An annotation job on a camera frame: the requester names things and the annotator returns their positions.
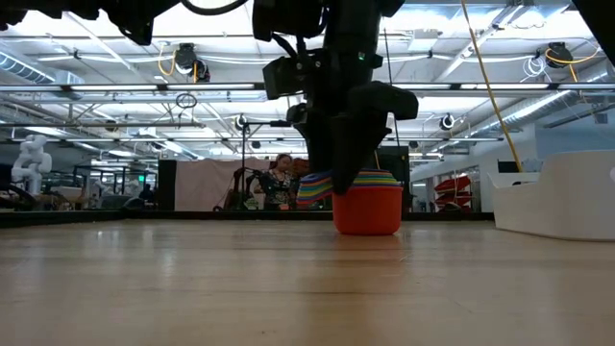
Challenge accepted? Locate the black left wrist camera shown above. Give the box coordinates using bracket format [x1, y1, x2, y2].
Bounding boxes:
[261, 54, 316, 101]

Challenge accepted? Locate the red measuring cup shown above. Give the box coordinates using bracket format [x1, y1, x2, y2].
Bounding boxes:
[332, 185, 405, 237]

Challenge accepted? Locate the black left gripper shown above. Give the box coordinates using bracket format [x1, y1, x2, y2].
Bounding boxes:
[286, 50, 419, 195]

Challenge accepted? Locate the black standing panel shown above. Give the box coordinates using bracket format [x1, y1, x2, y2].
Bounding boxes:
[158, 159, 178, 211]

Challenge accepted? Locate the red storage rack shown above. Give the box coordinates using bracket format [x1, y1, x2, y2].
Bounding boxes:
[433, 174, 475, 213]

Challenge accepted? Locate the yellow cable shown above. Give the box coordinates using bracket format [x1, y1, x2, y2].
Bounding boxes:
[459, 0, 525, 173]

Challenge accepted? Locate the white plastic basket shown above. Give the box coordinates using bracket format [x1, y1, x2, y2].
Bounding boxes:
[488, 149, 615, 243]

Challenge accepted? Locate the black gantry frame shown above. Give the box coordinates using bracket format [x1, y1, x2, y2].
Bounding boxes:
[240, 119, 321, 180]

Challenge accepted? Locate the pink fabric divider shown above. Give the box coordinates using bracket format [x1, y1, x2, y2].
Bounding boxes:
[174, 157, 270, 211]

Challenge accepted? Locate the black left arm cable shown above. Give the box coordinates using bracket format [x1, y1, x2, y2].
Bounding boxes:
[180, 0, 250, 16]

